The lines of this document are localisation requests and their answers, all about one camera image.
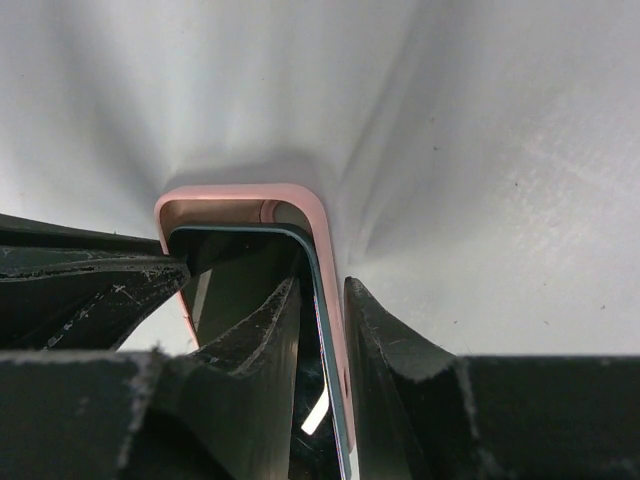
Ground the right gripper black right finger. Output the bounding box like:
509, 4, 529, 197
344, 277, 639, 479

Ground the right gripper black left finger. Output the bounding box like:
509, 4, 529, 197
1, 278, 301, 479

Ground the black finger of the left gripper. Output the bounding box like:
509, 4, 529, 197
1, 215, 190, 350

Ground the pink phone case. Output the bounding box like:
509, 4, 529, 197
154, 183, 355, 454

